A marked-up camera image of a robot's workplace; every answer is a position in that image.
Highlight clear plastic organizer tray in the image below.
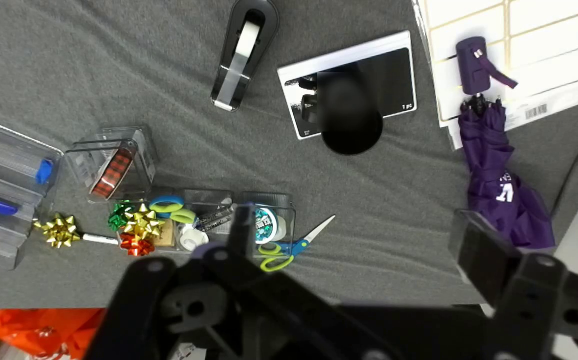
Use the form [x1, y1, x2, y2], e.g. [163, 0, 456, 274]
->
[0, 166, 53, 268]

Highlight small gold gift bow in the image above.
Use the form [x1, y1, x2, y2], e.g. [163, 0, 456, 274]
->
[31, 213, 84, 250]

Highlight clear box with red ribbon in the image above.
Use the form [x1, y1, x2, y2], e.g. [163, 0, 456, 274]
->
[64, 125, 161, 204]

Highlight teal ribbon spool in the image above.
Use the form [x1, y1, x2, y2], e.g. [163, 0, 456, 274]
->
[251, 207, 285, 246]

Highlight clear bin with bows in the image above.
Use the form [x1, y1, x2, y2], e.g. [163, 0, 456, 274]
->
[145, 188, 298, 259]

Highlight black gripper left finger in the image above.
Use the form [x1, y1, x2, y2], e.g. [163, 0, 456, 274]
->
[85, 203, 395, 360]

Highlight black cup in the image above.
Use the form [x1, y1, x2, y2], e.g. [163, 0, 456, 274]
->
[318, 76, 386, 156]

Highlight green gift bow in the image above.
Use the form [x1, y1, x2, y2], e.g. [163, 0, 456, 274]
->
[106, 199, 136, 235]

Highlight orange cloth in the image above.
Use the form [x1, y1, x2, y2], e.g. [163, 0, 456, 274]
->
[0, 307, 110, 360]

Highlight purple cloth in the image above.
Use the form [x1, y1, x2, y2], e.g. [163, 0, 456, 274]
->
[456, 96, 557, 253]

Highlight clear box with blue item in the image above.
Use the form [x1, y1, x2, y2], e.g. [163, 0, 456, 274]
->
[0, 110, 59, 196]

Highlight green blue handled scissors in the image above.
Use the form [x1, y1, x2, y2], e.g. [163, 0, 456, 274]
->
[257, 215, 337, 277]

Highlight red gift bow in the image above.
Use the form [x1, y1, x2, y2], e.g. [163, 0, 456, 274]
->
[117, 233, 155, 259]

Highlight white label sheet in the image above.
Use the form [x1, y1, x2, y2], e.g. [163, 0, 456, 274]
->
[409, 0, 578, 150]

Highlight large gold gift bow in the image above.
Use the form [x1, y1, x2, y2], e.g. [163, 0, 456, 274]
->
[120, 203, 165, 242]

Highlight green ribbon roll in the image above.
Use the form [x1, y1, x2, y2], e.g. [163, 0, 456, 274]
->
[148, 195, 197, 229]

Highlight grey tablecloth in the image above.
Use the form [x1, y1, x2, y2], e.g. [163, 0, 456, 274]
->
[0, 0, 578, 313]

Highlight purple umbrella sleeve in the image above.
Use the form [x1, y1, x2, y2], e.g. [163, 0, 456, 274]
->
[453, 34, 520, 96]

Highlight small white ribbon roll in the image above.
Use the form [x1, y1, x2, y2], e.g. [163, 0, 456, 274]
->
[176, 223, 212, 254]

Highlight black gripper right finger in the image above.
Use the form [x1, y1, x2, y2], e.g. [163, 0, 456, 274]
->
[447, 208, 578, 360]

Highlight white framed black picture frame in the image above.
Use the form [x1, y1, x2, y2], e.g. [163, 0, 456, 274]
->
[276, 28, 420, 142]

